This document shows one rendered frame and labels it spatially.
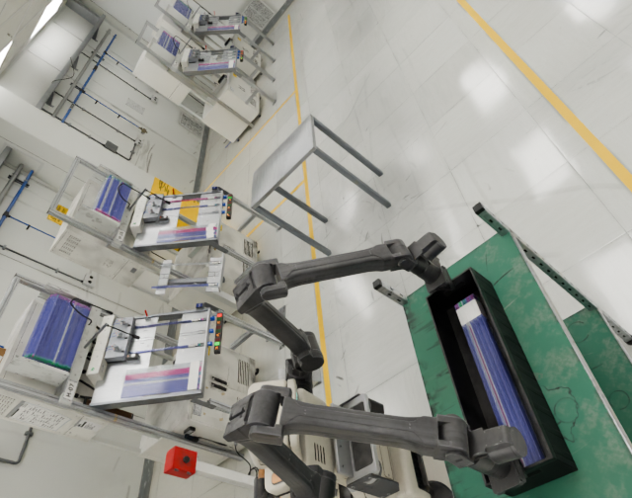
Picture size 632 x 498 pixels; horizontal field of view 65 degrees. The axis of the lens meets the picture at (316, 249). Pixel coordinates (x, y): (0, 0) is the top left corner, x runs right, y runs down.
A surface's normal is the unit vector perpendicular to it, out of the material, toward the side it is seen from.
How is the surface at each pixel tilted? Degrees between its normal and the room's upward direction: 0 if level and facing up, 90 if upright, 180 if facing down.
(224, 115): 90
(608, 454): 0
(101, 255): 90
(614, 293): 0
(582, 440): 0
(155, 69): 90
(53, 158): 90
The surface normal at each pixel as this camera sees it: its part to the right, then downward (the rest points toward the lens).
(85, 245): 0.07, 0.68
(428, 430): 0.03, -0.75
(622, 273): -0.73, -0.46
